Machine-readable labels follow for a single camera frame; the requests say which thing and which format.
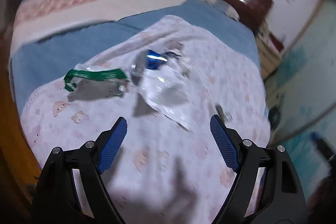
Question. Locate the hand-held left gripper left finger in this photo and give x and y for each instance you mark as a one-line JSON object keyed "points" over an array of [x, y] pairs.
{"points": [[113, 148]]}

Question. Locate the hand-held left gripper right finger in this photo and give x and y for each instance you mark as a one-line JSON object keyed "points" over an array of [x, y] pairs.
{"points": [[224, 145]]}

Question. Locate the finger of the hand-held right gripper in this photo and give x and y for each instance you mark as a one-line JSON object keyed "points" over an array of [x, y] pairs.
{"points": [[324, 149]]}

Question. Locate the crushed bottle with green label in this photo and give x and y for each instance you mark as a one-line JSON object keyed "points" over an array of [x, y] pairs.
{"points": [[92, 74]]}

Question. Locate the clear plastic bag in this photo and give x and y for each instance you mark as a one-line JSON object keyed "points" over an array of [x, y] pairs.
{"points": [[162, 88]]}

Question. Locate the blue drink can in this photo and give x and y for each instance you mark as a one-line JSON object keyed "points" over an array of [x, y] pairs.
{"points": [[155, 60]]}

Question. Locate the white cartoon print blanket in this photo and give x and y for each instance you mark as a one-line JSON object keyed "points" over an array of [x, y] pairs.
{"points": [[157, 161]]}

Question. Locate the floral wardrobe door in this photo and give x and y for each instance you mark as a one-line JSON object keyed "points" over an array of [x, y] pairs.
{"points": [[302, 77]]}

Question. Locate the cream nightstand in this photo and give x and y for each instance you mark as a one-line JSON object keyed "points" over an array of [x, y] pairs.
{"points": [[269, 48]]}

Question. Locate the bed with blue sheet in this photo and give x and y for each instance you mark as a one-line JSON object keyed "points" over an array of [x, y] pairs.
{"points": [[78, 43]]}

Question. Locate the beige and blue pillow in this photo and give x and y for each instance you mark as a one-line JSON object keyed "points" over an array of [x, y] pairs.
{"points": [[218, 6]]}

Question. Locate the pink patterned blanket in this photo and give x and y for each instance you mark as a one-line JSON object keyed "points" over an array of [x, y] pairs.
{"points": [[92, 1]]}

